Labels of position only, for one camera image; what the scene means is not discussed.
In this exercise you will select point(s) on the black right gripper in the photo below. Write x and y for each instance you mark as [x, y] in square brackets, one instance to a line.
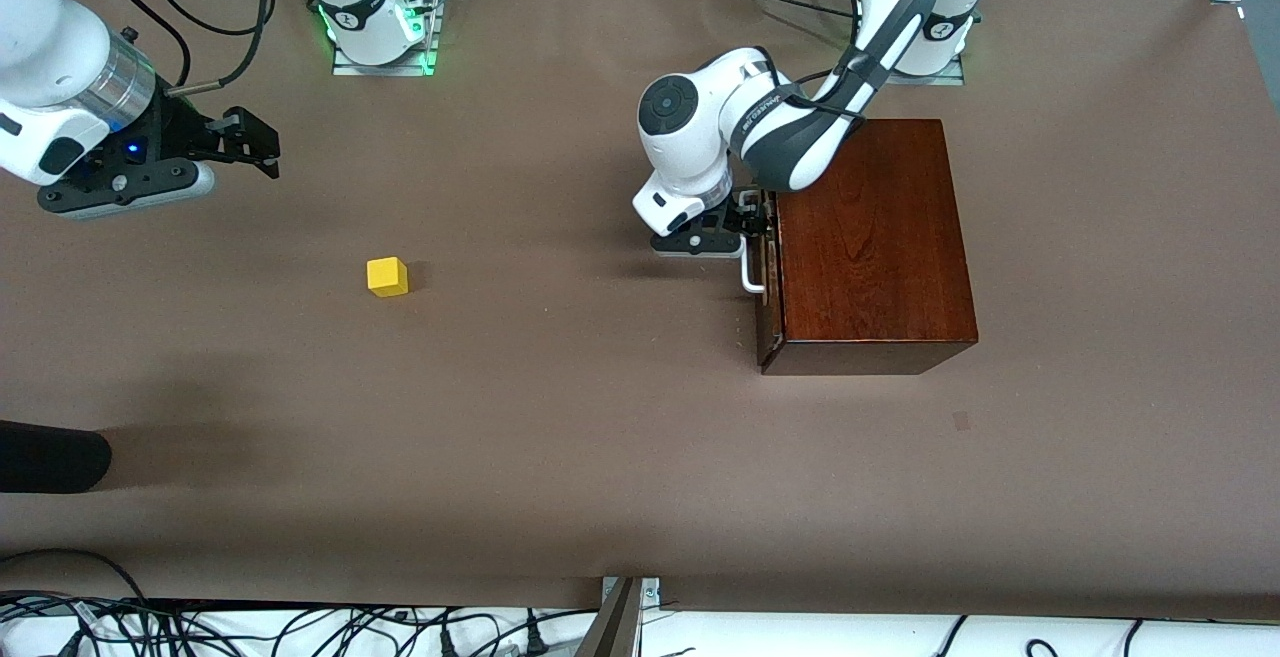
[174, 133]

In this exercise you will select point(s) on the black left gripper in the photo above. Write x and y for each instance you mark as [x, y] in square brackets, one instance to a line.
[741, 211]

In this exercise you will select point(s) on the yellow wooden block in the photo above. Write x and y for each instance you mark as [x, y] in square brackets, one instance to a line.
[387, 277]

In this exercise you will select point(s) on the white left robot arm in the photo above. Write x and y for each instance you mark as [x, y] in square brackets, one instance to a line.
[690, 147]

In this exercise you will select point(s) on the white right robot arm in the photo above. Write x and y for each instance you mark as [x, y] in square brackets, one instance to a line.
[40, 37]

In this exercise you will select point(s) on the dark brown wooden cabinet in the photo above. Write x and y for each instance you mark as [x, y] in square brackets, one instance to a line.
[880, 267]

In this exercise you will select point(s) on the black cylindrical object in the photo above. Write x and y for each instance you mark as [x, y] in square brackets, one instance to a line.
[50, 457]

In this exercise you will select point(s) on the dark wooden strut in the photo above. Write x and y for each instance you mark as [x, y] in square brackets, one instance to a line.
[612, 632]

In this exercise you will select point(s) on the black power plug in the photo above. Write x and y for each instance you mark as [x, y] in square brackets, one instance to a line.
[535, 639]
[447, 642]

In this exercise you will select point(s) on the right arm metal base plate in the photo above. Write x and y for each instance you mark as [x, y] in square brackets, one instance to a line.
[345, 68]

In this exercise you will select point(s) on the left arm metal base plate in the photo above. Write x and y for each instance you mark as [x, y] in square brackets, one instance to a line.
[950, 79]

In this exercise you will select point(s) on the small metal bracket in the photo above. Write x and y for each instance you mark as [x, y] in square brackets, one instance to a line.
[650, 592]

